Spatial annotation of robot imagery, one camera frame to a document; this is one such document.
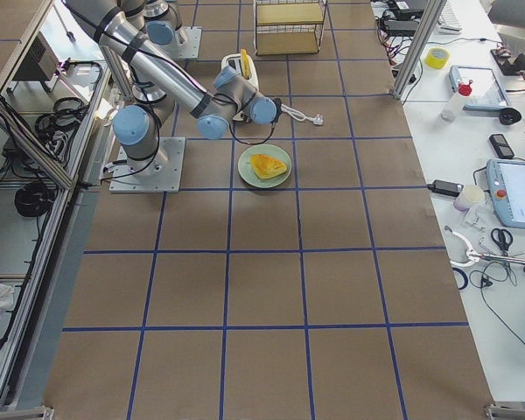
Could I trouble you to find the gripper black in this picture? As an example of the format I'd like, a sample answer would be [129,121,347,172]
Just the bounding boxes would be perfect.
[234,110,250,123]

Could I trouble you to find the white toaster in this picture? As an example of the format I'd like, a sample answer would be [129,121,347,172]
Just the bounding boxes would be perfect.
[220,52,260,124]

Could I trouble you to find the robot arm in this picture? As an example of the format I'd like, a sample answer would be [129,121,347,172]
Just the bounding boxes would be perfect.
[65,1,279,176]
[116,0,189,50]

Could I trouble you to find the bread slice in toaster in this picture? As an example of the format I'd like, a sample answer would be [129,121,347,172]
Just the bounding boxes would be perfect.
[240,48,251,80]

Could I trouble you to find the green plate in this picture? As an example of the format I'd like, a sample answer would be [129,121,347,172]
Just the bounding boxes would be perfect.
[238,144,291,188]

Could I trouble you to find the bread slice on plate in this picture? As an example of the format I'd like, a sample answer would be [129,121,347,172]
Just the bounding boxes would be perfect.
[249,154,288,179]

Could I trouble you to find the yellow tape roll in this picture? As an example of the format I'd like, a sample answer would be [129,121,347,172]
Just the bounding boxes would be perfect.
[424,47,450,70]

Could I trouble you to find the grey control box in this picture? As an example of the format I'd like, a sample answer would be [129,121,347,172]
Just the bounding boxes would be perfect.
[12,31,60,93]

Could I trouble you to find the squeeze bottle red cap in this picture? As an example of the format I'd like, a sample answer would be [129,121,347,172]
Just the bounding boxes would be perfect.
[440,80,473,122]

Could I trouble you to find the black power adapter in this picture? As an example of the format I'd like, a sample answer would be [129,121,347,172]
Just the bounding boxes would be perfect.
[427,179,463,197]

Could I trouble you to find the white paper cup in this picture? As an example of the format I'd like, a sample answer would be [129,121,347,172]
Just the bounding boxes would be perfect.
[453,185,485,212]

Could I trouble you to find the teach pendant far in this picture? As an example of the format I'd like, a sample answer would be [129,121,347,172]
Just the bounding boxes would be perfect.
[449,65,510,111]

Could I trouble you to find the teach pendant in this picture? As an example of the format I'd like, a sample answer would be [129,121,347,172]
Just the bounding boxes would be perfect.
[449,65,510,111]
[486,159,525,229]

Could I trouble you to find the black phone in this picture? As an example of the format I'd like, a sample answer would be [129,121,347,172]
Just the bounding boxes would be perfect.
[489,134,515,159]

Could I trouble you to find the black round cap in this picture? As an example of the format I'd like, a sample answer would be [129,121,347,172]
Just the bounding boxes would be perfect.
[499,108,522,126]

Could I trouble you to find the blue tape roll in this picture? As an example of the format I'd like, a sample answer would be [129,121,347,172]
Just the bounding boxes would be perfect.
[451,267,469,291]

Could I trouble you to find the teach pendant near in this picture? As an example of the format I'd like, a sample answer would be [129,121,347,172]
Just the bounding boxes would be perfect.
[486,159,525,229]

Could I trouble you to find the black scissors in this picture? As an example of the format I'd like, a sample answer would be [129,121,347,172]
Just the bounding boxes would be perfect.
[490,227,514,256]

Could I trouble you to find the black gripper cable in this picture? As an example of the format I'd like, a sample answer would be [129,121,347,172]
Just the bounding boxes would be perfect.
[227,117,277,146]

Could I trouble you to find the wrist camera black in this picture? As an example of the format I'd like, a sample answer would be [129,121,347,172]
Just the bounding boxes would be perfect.
[272,97,283,123]

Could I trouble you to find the white toaster power cable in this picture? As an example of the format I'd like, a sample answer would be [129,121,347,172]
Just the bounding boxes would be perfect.
[279,102,326,128]

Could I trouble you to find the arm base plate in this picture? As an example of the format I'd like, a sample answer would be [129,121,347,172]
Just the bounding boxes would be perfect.
[108,136,186,193]
[157,26,202,60]

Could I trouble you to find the wire basket wooden shelf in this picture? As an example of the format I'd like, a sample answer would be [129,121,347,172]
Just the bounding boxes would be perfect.
[253,0,327,56]

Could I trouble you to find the coiled black cable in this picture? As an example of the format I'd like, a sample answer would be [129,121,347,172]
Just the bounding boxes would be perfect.
[14,179,56,218]

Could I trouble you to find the aluminium frame post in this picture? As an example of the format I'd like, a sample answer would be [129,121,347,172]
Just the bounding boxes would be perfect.
[391,0,446,100]

